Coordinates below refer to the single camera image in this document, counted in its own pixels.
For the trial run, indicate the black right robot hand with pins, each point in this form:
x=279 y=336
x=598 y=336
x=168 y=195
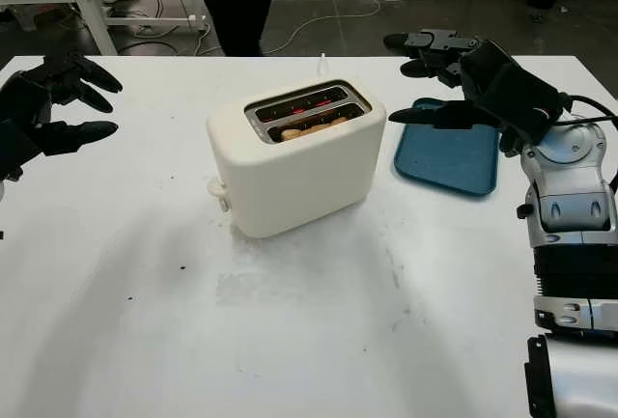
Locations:
x=478 y=69

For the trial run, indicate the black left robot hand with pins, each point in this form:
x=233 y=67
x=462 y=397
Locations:
x=29 y=99

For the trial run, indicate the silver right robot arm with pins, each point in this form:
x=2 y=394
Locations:
x=570 y=181

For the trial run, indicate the toast slice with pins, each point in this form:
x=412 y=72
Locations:
x=309 y=130

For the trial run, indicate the cream two-slot toaster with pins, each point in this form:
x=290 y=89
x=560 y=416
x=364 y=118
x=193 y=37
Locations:
x=289 y=172

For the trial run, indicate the blue plastic tray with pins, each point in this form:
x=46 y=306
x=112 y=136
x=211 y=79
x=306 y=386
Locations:
x=444 y=162

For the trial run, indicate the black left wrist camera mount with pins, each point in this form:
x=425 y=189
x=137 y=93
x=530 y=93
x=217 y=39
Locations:
x=14 y=152

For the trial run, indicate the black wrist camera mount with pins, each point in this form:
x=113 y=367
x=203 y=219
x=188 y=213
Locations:
x=526 y=98
x=14 y=152

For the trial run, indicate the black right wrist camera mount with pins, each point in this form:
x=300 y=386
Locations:
x=526 y=98

